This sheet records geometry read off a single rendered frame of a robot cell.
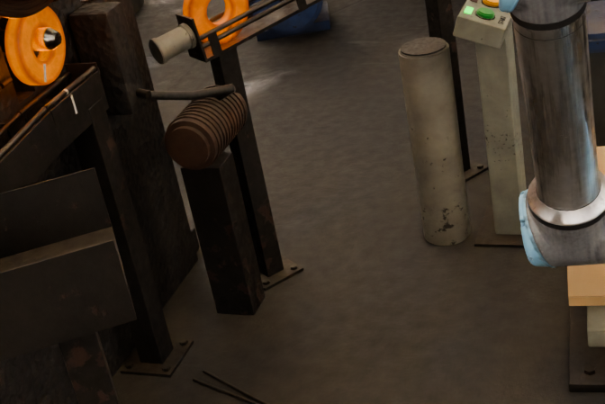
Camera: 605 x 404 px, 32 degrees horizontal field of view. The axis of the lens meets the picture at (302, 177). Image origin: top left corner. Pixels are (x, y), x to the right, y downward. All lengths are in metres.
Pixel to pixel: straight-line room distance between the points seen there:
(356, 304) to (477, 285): 0.29
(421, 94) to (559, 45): 0.88
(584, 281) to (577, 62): 0.65
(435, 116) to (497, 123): 0.15
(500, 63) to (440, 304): 0.57
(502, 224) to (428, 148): 0.29
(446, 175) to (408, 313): 0.36
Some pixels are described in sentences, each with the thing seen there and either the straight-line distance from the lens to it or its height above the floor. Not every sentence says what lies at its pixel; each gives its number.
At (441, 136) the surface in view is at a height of 0.31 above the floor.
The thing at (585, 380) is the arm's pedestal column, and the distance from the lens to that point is 2.22.
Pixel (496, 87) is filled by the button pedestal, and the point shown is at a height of 0.41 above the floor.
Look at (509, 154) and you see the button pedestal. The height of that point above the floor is 0.24.
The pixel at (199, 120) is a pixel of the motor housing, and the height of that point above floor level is 0.53.
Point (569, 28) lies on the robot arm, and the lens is 1.66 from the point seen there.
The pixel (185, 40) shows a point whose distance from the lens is 2.37.
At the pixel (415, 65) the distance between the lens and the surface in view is 2.48.
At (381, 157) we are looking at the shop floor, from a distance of 3.18.
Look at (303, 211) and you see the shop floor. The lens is 2.96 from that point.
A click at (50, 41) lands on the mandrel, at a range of 2.08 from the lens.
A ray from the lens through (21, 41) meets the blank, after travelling 2.06.
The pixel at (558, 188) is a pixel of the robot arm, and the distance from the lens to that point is 1.91.
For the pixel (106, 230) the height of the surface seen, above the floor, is 0.61.
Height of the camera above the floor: 1.42
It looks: 27 degrees down
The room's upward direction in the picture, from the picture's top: 11 degrees counter-clockwise
